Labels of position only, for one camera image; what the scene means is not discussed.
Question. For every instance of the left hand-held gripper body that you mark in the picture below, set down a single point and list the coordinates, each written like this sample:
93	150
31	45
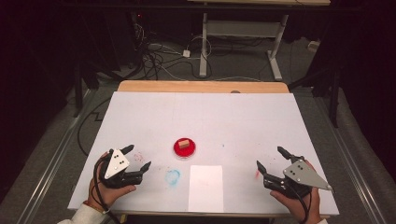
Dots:
116	163

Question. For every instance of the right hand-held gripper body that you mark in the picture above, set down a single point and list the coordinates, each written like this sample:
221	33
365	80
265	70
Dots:
300	174

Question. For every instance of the small wooden stamp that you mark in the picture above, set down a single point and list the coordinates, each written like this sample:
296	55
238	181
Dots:
184	143

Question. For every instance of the round red ink pad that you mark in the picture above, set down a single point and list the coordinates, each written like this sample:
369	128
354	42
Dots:
188	151

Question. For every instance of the person's left hand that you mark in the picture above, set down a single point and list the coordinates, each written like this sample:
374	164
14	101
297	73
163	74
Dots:
107	196

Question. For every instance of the person's right hand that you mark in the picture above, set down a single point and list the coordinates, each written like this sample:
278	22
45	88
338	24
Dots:
303	208

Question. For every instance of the white paper sheet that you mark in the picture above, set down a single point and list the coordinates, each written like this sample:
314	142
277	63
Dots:
206	189

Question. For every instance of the large white board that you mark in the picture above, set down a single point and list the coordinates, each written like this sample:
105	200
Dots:
202	118

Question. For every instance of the wooden table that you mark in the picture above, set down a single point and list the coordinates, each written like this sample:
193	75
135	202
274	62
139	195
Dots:
202	86

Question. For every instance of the white box on floor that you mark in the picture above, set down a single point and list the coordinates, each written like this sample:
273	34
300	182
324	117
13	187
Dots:
313	45

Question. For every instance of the small white power adapter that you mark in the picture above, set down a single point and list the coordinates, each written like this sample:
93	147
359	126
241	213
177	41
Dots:
186	53

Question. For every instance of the white-legged desk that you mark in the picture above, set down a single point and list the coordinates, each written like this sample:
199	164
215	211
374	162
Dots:
204	46

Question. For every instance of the metal floor rail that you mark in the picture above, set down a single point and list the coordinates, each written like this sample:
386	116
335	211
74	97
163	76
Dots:
56	155
351	161

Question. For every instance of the black stand post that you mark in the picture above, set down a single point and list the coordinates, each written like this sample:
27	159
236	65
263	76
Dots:
77	93
334	102

